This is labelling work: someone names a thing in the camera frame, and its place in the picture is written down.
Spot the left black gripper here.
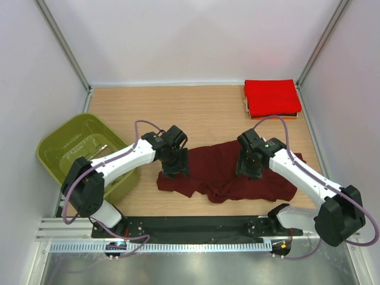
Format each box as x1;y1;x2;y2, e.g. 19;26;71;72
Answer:
162;147;189;181

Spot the dark red t shirt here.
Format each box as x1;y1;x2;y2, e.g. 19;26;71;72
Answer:
157;140;297;203

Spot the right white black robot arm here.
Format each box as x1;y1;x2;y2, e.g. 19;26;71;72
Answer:
236;129;366;247

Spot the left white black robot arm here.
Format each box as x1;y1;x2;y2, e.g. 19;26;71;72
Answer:
61;125;189;238

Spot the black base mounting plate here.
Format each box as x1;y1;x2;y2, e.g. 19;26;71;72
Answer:
91;214;303;245

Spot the folded orange t shirt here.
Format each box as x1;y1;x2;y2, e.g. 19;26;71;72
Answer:
250;115;298;121

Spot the folded beige t shirt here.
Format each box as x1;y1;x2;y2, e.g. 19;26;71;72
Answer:
243;88;252;119

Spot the folded bright red t shirt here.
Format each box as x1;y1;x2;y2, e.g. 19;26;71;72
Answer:
243;79;302;117

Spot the olive green plastic basket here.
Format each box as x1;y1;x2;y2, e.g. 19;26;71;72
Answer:
36;113;128;185

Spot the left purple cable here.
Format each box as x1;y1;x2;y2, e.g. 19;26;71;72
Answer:
62;119;167;274

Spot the purple cable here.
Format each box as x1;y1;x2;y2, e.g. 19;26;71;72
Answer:
62;119;167;274
252;115;380;262

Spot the slotted grey cable duct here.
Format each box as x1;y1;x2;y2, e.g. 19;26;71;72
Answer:
49;240;272;254

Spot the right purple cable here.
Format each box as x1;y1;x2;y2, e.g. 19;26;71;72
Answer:
252;115;380;262

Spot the left aluminium frame post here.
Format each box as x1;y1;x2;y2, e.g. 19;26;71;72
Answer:
34;0;91;93

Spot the aluminium frame post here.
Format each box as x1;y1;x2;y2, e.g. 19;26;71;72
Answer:
296;0;352;89
34;0;91;93

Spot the right aluminium frame post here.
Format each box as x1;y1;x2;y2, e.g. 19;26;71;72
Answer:
296;0;352;89

